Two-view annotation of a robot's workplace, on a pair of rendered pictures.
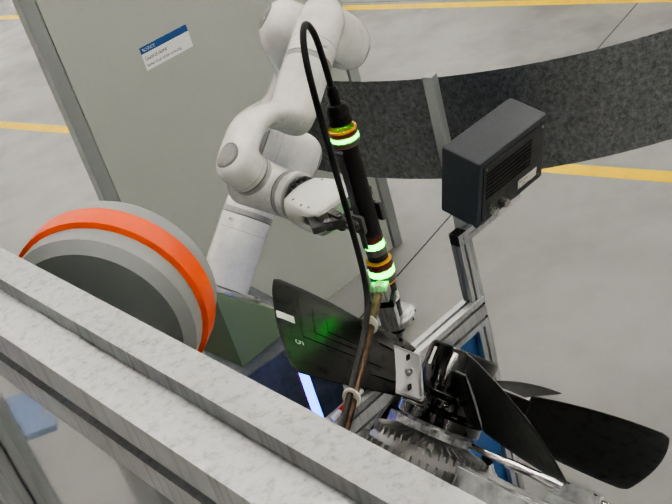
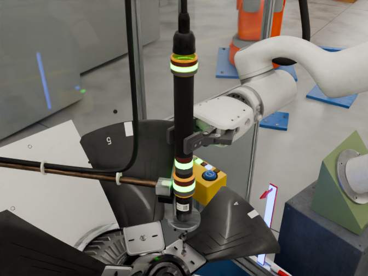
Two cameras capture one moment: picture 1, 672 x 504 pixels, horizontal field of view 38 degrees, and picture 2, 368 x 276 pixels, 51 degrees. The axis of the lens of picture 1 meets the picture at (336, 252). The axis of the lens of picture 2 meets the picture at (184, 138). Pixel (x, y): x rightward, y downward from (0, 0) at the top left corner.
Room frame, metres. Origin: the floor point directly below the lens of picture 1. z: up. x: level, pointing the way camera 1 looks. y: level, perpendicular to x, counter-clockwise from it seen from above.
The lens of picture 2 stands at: (1.27, -0.64, 1.89)
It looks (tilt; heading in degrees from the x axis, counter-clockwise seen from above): 33 degrees down; 82
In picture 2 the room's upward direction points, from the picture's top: straight up
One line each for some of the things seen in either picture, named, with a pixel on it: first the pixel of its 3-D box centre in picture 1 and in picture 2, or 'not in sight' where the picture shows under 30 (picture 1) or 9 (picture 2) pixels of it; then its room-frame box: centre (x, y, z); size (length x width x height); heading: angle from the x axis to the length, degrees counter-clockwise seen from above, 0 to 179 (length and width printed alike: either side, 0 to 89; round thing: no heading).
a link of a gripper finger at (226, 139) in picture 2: not in sight; (224, 131); (1.43, -0.05, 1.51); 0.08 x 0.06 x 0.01; 95
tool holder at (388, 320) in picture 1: (388, 299); (179, 202); (1.34, -0.06, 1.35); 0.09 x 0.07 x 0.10; 160
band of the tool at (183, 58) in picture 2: (344, 135); (184, 64); (1.35, -0.06, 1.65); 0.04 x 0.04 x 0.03
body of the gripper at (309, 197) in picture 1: (320, 203); (223, 117); (1.44, 0.00, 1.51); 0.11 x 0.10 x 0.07; 36
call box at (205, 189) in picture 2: not in sight; (200, 181); (1.47, 0.39, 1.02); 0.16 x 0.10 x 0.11; 125
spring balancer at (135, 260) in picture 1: (114, 300); not in sight; (0.67, 0.18, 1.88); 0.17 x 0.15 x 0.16; 35
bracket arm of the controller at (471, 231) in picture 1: (485, 215); not in sight; (2.01, -0.37, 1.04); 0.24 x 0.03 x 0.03; 125
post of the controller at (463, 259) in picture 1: (464, 266); not in sight; (1.95, -0.29, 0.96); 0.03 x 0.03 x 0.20; 35
